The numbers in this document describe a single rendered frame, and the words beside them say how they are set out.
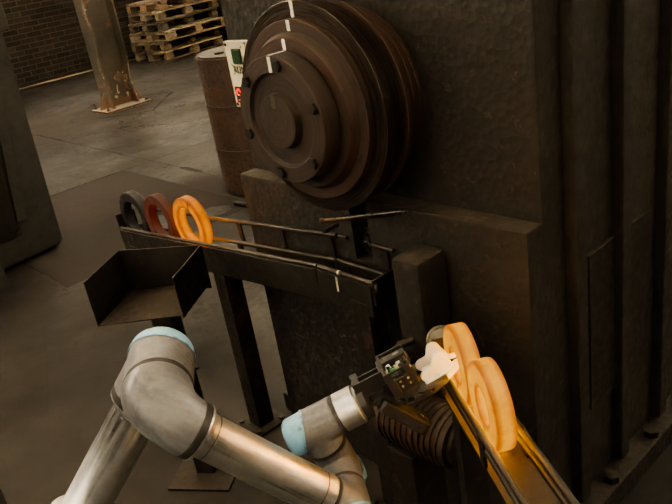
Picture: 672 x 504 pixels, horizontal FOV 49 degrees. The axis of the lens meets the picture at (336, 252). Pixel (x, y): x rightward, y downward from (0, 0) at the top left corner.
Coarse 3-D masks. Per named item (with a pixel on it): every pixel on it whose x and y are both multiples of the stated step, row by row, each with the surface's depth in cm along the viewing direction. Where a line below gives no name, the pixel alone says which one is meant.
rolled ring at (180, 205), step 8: (176, 200) 231; (184, 200) 227; (192, 200) 227; (176, 208) 233; (184, 208) 234; (192, 208) 225; (200, 208) 225; (176, 216) 235; (184, 216) 237; (200, 216) 224; (176, 224) 238; (184, 224) 237; (200, 224) 225; (208, 224) 226; (184, 232) 237; (192, 232) 238; (200, 232) 227; (208, 232) 226; (200, 240) 229; (208, 240) 228
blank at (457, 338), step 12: (456, 324) 135; (444, 336) 140; (456, 336) 131; (468, 336) 131; (444, 348) 142; (456, 348) 131; (468, 348) 129; (468, 360) 128; (456, 372) 138; (456, 384) 138; (468, 396) 130
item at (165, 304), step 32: (128, 256) 213; (160, 256) 211; (192, 256) 201; (96, 288) 200; (128, 288) 217; (160, 288) 214; (192, 288) 200; (96, 320) 200; (128, 320) 199; (160, 320) 204; (192, 480) 224; (224, 480) 222
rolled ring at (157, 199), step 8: (144, 200) 246; (152, 200) 242; (160, 200) 239; (168, 200) 240; (144, 208) 249; (152, 208) 248; (160, 208) 239; (168, 208) 238; (152, 216) 249; (168, 216) 237; (152, 224) 250; (160, 224) 251; (168, 224) 240; (160, 232) 250; (176, 232) 240
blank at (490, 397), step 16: (480, 368) 118; (496, 368) 117; (480, 384) 119; (496, 384) 115; (480, 400) 124; (496, 400) 114; (480, 416) 124; (496, 416) 114; (512, 416) 114; (496, 432) 115; (512, 432) 114; (496, 448) 117; (512, 448) 118
